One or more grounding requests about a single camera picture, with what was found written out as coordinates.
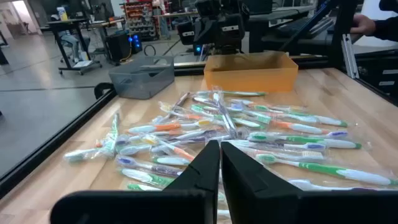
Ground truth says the person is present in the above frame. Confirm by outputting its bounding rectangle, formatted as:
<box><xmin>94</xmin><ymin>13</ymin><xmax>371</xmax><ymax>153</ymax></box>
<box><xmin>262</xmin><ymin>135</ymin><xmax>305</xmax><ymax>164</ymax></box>
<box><xmin>51</xmin><ymin>14</ymin><xmax>91</xmax><ymax>63</ymax></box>

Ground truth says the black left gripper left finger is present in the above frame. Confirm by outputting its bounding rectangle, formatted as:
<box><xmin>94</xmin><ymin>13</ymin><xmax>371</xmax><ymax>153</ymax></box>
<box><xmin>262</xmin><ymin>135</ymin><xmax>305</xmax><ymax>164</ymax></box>
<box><xmin>50</xmin><ymin>139</ymin><xmax>221</xmax><ymax>224</ymax></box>

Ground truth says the silver aluminium extrusion bar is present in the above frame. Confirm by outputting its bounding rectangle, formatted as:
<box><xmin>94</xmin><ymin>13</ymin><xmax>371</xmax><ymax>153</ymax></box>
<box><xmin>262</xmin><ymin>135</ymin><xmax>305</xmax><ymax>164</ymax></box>
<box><xmin>341</xmin><ymin>33</ymin><xmax>361</xmax><ymax>79</ymax></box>

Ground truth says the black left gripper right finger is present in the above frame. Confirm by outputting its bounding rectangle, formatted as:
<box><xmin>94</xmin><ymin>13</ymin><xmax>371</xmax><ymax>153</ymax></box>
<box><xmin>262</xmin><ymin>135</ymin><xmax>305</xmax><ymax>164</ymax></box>
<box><xmin>220</xmin><ymin>141</ymin><xmax>398</xmax><ymax>224</ymax></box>

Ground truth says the grey plastic bin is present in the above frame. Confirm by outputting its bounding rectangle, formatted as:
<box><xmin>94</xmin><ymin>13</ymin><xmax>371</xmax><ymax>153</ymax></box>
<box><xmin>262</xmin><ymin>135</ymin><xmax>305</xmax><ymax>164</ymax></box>
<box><xmin>108</xmin><ymin>55</ymin><xmax>175</xmax><ymax>100</ymax></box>

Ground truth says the person's forearm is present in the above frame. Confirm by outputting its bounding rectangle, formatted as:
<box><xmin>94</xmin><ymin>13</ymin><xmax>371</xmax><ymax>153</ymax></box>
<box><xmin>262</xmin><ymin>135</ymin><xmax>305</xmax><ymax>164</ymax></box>
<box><xmin>371</xmin><ymin>0</ymin><xmax>398</xmax><ymax>43</ymax></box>

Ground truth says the green white toothbrush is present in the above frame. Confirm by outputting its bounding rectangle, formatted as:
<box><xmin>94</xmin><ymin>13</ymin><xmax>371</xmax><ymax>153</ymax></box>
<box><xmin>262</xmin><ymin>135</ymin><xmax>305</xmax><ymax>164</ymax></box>
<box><xmin>191</xmin><ymin>104</ymin><xmax>272</xmax><ymax>126</ymax></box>
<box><xmin>248</xmin><ymin>132</ymin><xmax>363</xmax><ymax>150</ymax></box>
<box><xmin>120</xmin><ymin>167</ymin><xmax>175</xmax><ymax>189</ymax></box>
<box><xmin>217</xmin><ymin>90</ymin><xmax>267</xmax><ymax>98</ymax></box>
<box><xmin>126</xmin><ymin>182</ymin><xmax>162</xmax><ymax>192</ymax></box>
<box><xmin>255</xmin><ymin>154</ymin><xmax>398</xmax><ymax>187</ymax></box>
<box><xmin>289</xmin><ymin>111</ymin><xmax>349</xmax><ymax>128</ymax></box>
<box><xmin>63</xmin><ymin>147</ymin><xmax>108</xmax><ymax>163</ymax></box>
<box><xmin>104</xmin><ymin>113</ymin><xmax>121</xmax><ymax>158</ymax></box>
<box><xmin>248</xmin><ymin>104</ymin><xmax>307</xmax><ymax>114</ymax></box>

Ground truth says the orange translucent plastic bin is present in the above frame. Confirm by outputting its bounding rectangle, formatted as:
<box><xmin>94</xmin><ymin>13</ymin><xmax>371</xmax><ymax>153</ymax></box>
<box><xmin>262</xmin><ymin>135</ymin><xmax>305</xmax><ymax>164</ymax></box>
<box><xmin>203</xmin><ymin>50</ymin><xmax>299</xmax><ymax>93</ymax></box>

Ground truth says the person's hand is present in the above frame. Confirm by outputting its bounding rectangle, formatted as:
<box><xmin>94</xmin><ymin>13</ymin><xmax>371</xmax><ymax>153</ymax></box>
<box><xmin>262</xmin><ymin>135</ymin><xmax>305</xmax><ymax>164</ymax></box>
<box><xmin>350</xmin><ymin>14</ymin><xmax>377</xmax><ymax>35</ymax></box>

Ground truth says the wooden top desk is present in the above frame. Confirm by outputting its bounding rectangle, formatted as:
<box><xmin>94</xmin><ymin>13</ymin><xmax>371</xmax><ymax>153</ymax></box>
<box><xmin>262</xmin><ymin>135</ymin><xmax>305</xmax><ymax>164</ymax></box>
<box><xmin>88</xmin><ymin>17</ymin><xmax>127</xmax><ymax>63</ymax></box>

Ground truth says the black drawer cabinet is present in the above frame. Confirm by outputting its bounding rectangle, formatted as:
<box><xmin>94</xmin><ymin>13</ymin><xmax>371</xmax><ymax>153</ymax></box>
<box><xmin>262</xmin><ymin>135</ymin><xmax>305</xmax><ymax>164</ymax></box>
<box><xmin>354</xmin><ymin>51</ymin><xmax>398</xmax><ymax>97</ymax></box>

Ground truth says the black computer tower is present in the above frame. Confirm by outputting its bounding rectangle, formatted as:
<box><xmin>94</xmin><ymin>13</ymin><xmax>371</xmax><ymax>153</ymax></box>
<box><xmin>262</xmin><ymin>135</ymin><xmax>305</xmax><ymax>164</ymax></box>
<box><xmin>105</xmin><ymin>32</ymin><xmax>144</xmax><ymax>65</ymax></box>

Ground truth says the parts bin shelf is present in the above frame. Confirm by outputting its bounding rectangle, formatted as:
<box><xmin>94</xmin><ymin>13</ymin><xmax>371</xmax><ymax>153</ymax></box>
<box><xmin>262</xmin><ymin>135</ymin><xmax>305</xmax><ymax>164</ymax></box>
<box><xmin>123</xmin><ymin>1</ymin><xmax>160</xmax><ymax>41</ymax></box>

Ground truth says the black workstation desk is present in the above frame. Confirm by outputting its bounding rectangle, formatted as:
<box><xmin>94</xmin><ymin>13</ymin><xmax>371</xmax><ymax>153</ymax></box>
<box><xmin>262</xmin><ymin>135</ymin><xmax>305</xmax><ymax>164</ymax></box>
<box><xmin>248</xmin><ymin>6</ymin><xmax>333</xmax><ymax>54</ymax></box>

